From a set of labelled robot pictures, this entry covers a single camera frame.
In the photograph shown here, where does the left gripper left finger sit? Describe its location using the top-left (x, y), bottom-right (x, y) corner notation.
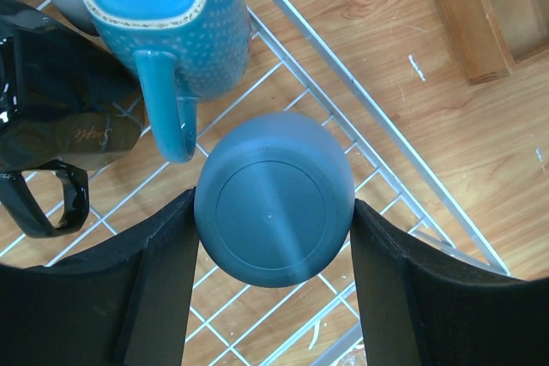
top-left (1, 190), bottom-right (198, 365)

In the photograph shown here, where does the white wire dish rack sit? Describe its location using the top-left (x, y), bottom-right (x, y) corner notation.
top-left (0, 0), bottom-right (511, 366)

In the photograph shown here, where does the wooden compartment tray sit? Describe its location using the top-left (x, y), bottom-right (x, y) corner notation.
top-left (434, 0), bottom-right (548, 85)

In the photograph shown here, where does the black white-lined mug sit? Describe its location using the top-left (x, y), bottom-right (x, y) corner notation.
top-left (1, 0), bottom-right (145, 238)

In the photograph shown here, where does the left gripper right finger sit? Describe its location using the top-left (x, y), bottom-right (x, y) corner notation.
top-left (350, 200), bottom-right (548, 365)

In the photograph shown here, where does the plain blue cup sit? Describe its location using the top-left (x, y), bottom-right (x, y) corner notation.
top-left (194, 111), bottom-right (355, 288)

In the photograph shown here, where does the blue floral mug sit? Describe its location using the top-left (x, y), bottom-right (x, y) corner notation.
top-left (83, 0), bottom-right (252, 163)

